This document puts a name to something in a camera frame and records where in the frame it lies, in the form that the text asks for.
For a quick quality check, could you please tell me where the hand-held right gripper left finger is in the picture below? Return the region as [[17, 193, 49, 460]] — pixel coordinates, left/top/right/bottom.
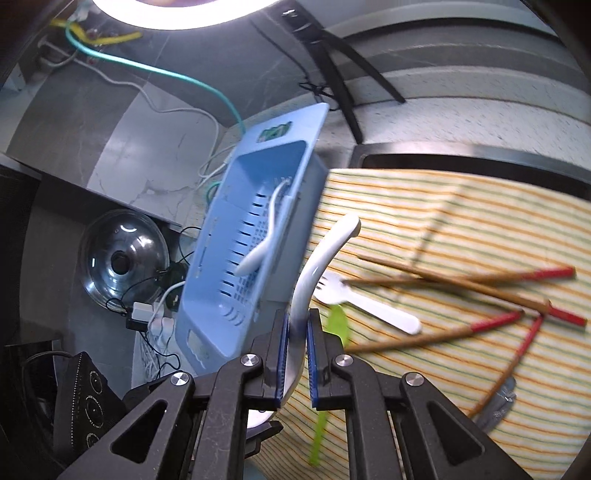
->
[[58, 309, 291, 480]]

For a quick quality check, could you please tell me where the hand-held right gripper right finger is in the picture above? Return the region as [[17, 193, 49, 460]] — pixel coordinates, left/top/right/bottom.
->
[[305, 308, 532, 480]]

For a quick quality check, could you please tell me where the green plastic spoon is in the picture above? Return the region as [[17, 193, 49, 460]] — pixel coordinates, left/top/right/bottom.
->
[[308, 305, 348, 467]]

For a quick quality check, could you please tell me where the white plastic fork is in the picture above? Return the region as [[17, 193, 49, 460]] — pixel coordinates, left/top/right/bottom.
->
[[314, 271, 423, 335]]

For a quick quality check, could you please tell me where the white ceramic spoon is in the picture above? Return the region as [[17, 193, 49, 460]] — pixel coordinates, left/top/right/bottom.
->
[[247, 213, 362, 432], [236, 178, 293, 278]]

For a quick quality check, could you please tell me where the blue plastic basket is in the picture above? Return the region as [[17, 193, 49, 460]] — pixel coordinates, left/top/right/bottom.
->
[[175, 102, 331, 377]]

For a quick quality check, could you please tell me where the red-tipped wooden chopstick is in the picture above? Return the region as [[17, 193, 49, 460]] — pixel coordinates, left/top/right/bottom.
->
[[470, 315, 544, 418], [346, 310, 526, 352], [358, 255, 588, 326], [344, 267, 576, 283]]

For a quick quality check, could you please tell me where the metal spoon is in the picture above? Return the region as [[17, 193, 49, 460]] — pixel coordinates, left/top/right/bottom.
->
[[475, 376, 518, 433]]

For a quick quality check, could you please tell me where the white power strip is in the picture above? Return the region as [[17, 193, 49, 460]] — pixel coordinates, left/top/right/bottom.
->
[[131, 281, 185, 352]]

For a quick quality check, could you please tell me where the black induction cooker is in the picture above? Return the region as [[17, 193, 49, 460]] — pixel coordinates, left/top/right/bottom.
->
[[51, 351, 127, 462]]

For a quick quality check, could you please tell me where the striped cloth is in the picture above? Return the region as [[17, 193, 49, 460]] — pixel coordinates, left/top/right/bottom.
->
[[272, 168, 591, 480]]

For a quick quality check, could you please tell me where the black tripod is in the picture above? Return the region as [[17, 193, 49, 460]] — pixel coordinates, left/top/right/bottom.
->
[[281, 9, 407, 145]]

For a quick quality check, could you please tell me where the white cable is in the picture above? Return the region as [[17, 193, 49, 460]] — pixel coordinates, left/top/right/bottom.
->
[[69, 55, 232, 182]]

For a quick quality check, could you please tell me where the green cable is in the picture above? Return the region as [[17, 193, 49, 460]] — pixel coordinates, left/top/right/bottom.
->
[[65, 18, 246, 204]]

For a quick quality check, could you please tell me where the ring light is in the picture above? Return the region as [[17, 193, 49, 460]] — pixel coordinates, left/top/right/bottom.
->
[[90, 0, 289, 31]]

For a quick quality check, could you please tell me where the yellow cable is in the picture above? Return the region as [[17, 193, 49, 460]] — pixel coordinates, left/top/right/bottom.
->
[[51, 18, 141, 47]]

